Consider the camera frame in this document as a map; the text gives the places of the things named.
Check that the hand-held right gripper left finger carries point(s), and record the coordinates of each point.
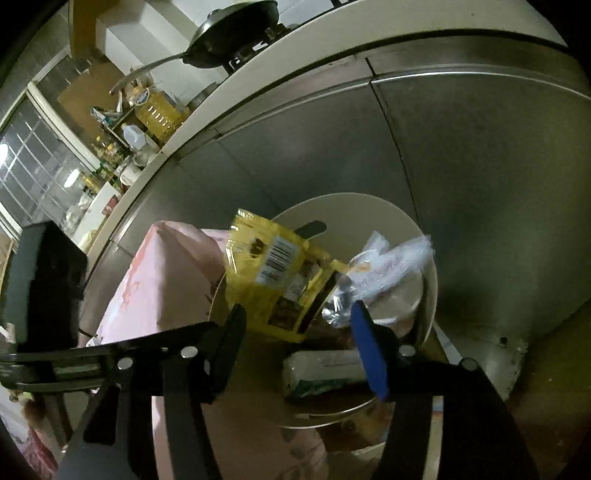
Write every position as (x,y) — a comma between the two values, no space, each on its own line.
(231,332)

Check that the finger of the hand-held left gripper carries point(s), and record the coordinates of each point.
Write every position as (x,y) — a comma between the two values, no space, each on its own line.
(46,371)

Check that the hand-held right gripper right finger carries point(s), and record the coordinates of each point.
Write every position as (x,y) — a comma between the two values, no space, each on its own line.
(369,350)

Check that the blue tissue packet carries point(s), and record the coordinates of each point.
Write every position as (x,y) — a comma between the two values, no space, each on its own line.
(323,369)

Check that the silver brown snack bag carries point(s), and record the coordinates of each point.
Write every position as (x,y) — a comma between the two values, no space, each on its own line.
(341,304)

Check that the pink white paper cup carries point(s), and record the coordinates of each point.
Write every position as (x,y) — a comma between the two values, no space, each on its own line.
(401,307)

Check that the yellow foil packet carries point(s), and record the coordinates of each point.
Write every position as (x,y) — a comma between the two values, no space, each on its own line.
(277,286)

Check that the clear pink printed plastic bag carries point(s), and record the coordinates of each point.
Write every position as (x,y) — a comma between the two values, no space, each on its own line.
(392,265)

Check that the white round bin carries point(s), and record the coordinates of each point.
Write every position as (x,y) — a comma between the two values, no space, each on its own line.
(351,217)

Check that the pink printed blanket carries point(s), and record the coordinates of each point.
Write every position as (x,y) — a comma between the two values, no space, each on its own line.
(175,277)

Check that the cluster of condiment bottles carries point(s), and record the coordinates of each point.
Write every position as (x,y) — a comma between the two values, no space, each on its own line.
(104,161)

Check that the white jar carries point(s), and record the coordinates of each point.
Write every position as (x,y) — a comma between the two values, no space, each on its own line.
(130,174)

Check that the white plastic jug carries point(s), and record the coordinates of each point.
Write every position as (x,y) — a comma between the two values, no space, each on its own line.
(136,136)

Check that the yellow cooking oil bottle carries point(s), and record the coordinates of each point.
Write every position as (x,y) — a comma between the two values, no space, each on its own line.
(161,115)

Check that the gas stove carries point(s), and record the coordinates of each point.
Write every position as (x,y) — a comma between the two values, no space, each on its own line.
(249,53)

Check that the dark steel wok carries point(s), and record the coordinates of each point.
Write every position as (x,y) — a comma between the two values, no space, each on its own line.
(221,37)

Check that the window with grid frame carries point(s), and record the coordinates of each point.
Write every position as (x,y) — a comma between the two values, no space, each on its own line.
(41,161)

